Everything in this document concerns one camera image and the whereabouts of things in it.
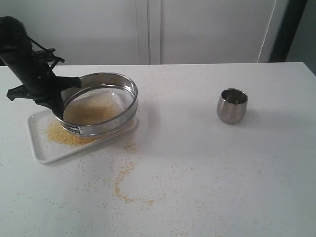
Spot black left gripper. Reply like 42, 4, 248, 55
0, 49, 81, 119

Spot yellow grain pile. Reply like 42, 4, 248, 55
46, 98, 120, 147

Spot round steel mesh sieve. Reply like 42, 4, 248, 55
59, 72, 138, 137

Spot small stainless steel cup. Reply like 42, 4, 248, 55
216, 88, 248, 124

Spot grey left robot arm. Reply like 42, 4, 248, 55
0, 16, 81, 119

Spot white rectangular plastic tray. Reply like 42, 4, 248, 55
28, 110, 138, 164

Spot white cabinet doors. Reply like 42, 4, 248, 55
0, 0, 287, 65

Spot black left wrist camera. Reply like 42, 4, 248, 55
6, 85, 32, 101

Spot black left camera cable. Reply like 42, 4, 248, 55
26, 34, 57, 54

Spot dark door frame post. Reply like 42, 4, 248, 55
269, 0, 308, 63

